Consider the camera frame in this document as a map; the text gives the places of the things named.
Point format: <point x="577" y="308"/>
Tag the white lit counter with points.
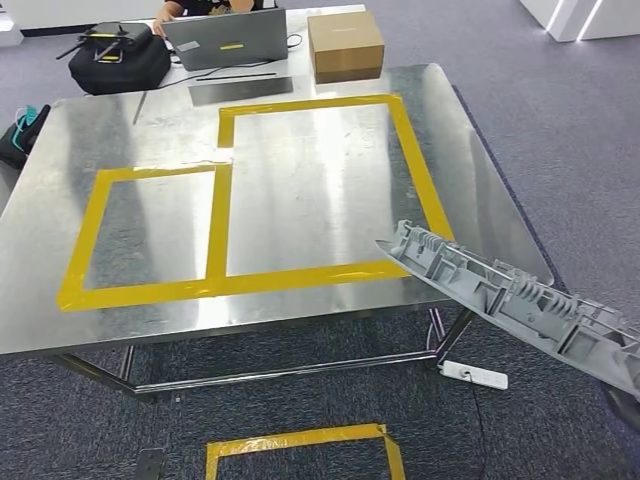
<point x="600" y="16"/>

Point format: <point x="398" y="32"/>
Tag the small yellow tape rectangle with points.
<point x="84" y="252"/>

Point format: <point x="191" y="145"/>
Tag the black carry bag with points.
<point x="120" y="76"/>

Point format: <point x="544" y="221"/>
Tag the person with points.
<point x="170" y="10"/>

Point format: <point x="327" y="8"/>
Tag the white power strip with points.
<point x="475" y="375"/>

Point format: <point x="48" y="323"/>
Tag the brown cardboard box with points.
<point x="345" y="46"/>

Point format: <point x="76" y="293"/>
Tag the large yellow tape rectangle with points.
<point x="310" y="104"/>

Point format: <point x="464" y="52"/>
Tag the grey plastic wheel cover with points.
<point x="500" y="291"/>

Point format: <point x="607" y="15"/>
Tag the black flat object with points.
<point x="150" y="464"/>

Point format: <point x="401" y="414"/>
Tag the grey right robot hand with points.
<point x="627" y="412"/>

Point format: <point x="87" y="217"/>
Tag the yellow floor tape frame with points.
<point x="300" y="437"/>

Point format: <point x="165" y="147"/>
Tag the grey laptop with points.
<point x="225" y="36"/>

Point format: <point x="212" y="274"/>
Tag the steel workbench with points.
<point x="150" y="225"/>

